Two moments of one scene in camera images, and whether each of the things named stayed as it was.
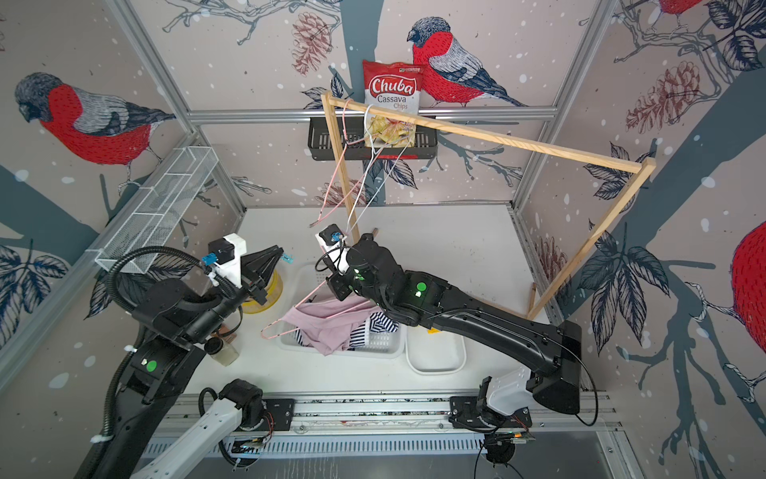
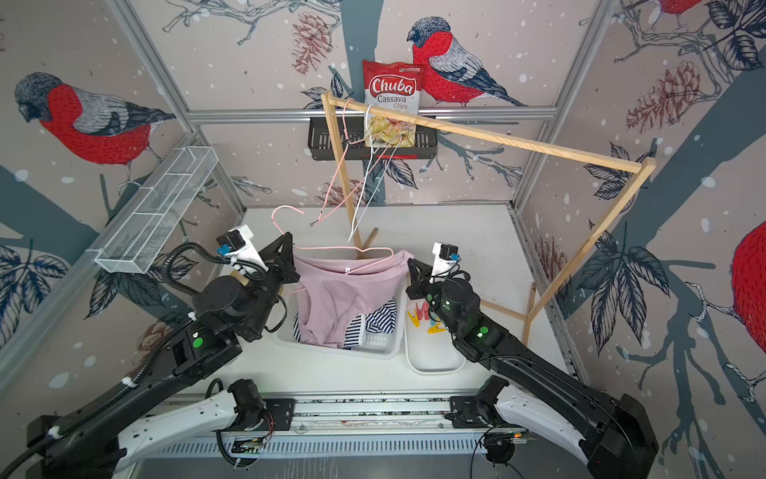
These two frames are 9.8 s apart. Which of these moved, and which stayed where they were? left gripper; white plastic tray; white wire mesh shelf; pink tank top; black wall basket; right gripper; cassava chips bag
Moved: right gripper; left gripper; pink tank top
Stayed: black wall basket; white wire mesh shelf; white plastic tray; cassava chips bag
